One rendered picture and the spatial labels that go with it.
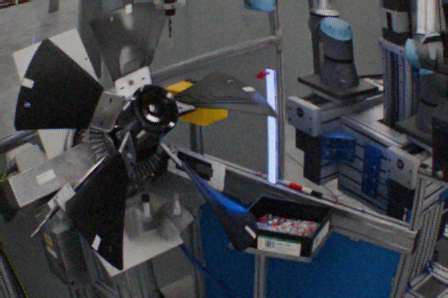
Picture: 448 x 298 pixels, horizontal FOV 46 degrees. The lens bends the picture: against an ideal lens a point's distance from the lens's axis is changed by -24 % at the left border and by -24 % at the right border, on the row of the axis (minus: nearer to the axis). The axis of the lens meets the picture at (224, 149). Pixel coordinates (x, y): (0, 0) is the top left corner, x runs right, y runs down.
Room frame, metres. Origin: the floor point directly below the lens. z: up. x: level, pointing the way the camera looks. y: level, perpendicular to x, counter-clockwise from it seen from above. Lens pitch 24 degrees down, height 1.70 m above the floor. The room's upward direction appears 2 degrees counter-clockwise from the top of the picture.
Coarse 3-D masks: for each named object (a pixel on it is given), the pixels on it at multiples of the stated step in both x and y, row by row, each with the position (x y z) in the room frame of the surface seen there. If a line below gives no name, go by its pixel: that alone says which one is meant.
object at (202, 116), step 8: (168, 88) 1.89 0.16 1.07; (176, 88) 1.88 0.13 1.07; (184, 88) 1.88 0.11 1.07; (192, 112) 1.82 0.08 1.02; (200, 112) 1.80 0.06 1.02; (208, 112) 1.80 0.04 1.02; (216, 112) 1.83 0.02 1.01; (224, 112) 1.85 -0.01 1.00; (184, 120) 1.84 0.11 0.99; (192, 120) 1.82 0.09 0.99; (200, 120) 1.80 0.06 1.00; (208, 120) 1.80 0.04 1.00; (216, 120) 1.83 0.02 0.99
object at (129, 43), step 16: (128, 16) 1.55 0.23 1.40; (144, 16) 1.55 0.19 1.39; (160, 16) 1.54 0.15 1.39; (96, 32) 1.53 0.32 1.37; (112, 32) 1.52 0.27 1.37; (128, 32) 1.51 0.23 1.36; (144, 32) 1.50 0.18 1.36; (160, 32) 1.50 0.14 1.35; (112, 48) 1.49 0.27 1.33; (128, 48) 1.47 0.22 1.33; (144, 48) 1.46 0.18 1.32; (112, 64) 1.46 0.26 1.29; (128, 64) 1.44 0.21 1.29; (144, 64) 1.42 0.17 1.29; (112, 80) 1.43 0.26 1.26
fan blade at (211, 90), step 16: (208, 80) 1.59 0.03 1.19; (224, 80) 1.60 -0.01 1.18; (240, 80) 1.62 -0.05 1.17; (176, 96) 1.46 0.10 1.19; (192, 96) 1.47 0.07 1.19; (208, 96) 1.48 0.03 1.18; (224, 96) 1.49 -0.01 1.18; (240, 96) 1.52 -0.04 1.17; (256, 96) 1.55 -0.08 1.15; (256, 112) 1.47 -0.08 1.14; (272, 112) 1.50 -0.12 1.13
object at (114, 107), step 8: (104, 96) 1.31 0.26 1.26; (112, 96) 1.32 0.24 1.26; (120, 96) 1.32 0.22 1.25; (104, 104) 1.31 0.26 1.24; (112, 104) 1.32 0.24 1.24; (120, 104) 1.32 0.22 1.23; (96, 112) 1.31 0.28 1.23; (112, 112) 1.32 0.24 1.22; (96, 120) 1.31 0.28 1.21; (104, 120) 1.31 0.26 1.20; (112, 120) 1.32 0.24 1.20; (96, 128) 1.31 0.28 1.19; (104, 128) 1.31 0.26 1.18; (112, 128) 1.32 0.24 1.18
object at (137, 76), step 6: (144, 66) 1.42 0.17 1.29; (138, 72) 1.42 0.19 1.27; (144, 72) 1.41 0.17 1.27; (120, 78) 1.43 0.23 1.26; (126, 78) 1.42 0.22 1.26; (132, 78) 1.41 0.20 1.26; (138, 78) 1.41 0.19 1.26; (150, 78) 1.40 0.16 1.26; (120, 84) 1.41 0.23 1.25; (126, 84) 1.41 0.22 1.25; (138, 84) 1.40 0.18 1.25; (120, 90) 1.40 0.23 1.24; (126, 90) 1.40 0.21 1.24; (132, 90) 1.39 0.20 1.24; (126, 96) 1.39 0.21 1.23
